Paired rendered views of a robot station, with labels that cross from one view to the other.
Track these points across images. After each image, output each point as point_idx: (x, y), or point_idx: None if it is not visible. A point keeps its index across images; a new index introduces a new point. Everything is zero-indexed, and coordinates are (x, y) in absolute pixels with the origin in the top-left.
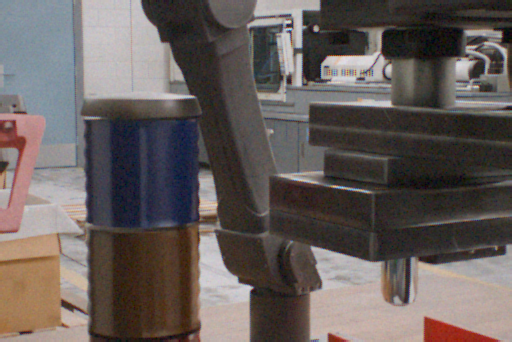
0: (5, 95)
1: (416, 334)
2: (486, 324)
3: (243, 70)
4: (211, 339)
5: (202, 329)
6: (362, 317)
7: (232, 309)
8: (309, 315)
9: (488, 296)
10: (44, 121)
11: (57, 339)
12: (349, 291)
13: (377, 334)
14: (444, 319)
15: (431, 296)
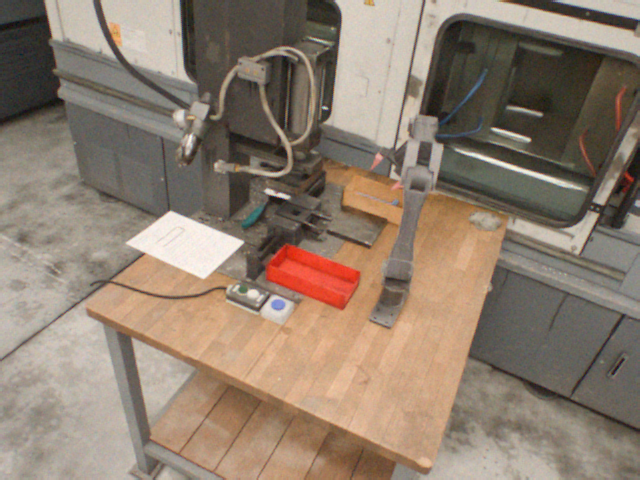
0: (387, 153)
1: (370, 347)
2: (353, 372)
3: (403, 203)
4: (429, 313)
5: (442, 321)
6: (403, 360)
7: (457, 348)
8: (383, 291)
9: (376, 422)
10: (376, 157)
11: (470, 294)
12: (441, 398)
13: (383, 341)
14: (372, 372)
15: (401, 408)
